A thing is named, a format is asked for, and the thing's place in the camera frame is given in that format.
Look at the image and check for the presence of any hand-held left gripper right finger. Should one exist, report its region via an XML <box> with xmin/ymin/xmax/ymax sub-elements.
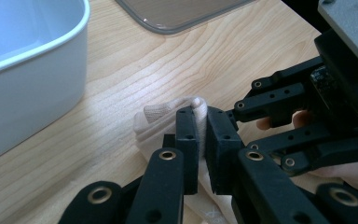
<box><xmin>205</xmin><ymin>105</ymin><xmax>331</xmax><ymax>224</ymax></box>

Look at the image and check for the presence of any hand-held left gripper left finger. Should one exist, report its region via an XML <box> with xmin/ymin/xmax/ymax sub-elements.
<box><xmin>126</xmin><ymin>105</ymin><xmax>200</xmax><ymax>224</ymax></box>

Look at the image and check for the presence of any white divided storage box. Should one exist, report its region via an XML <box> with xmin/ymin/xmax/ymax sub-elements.
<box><xmin>0</xmin><ymin>0</ymin><xmax>91</xmax><ymax>168</ymax></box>

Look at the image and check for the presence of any pair of peach socks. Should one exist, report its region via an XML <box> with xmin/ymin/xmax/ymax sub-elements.
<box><xmin>132</xmin><ymin>95</ymin><xmax>239</xmax><ymax>224</ymax></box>

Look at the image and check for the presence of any brown tray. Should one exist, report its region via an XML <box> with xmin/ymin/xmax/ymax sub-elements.
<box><xmin>114</xmin><ymin>0</ymin><xmax>256</xmax><ymax>35</ymax></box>

